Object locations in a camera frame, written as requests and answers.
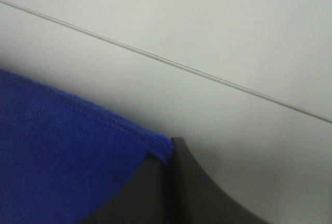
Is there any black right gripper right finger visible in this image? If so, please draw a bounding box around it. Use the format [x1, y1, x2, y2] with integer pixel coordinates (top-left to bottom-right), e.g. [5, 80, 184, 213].
[172, 137, 267, 223]

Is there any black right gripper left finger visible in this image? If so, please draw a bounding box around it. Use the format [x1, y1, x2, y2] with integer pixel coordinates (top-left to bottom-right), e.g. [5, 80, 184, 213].
[80, 154, 166, 224]

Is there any blue microfibre towel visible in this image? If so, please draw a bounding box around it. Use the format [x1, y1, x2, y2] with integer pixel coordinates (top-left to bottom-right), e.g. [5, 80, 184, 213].
[1, 70, 173, 223]

